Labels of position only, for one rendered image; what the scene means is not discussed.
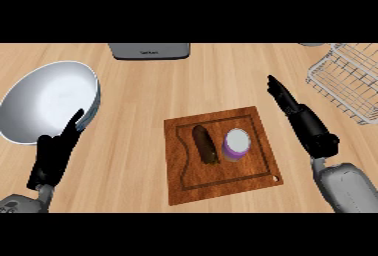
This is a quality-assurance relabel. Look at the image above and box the brown wooden cutting board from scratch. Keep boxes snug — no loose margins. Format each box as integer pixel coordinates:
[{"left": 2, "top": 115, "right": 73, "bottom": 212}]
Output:
[{"left": 163, "top": 105, "right": 286, "bottom": 207}]

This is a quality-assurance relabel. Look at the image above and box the purple can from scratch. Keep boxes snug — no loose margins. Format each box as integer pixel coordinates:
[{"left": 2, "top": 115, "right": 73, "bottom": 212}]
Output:
[{"left": 221, "top": 128, "right": 253, "bottom": 163}]

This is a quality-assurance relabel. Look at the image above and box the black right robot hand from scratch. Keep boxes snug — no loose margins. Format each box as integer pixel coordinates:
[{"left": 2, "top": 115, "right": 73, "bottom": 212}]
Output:
[{"left": 266, "top": 74, "right": 342, "bottom": 160}]

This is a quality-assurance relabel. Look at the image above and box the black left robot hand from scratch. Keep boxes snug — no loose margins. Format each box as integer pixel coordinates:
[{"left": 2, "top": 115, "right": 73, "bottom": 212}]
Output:
[{"left": 26, "top": 108, "right": 88, "bottom": 192}]

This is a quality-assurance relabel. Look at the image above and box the white wire tiered basket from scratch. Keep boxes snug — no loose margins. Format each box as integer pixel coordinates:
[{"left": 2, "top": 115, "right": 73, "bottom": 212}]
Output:
[{"left": 305, "top": 43, "right": 378, "bottom": 126}]

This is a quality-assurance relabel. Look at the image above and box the white bowl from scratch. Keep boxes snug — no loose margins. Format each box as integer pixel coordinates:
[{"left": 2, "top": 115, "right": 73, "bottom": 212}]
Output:
[{"left": 0, "top": 60, "right": 102, "bottom": 146}]

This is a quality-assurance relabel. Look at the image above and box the dark brown sausage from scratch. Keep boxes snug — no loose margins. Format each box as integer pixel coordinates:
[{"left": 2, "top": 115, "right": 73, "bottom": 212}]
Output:
[{"left": 191, "top": 124, "right": 222, "bottom": 165}]

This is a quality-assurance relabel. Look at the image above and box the grey appliance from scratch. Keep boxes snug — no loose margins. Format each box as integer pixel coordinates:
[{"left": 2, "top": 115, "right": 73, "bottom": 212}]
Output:
[{"left": 107, "top": 43, "right": 193, "bottom": 61}]

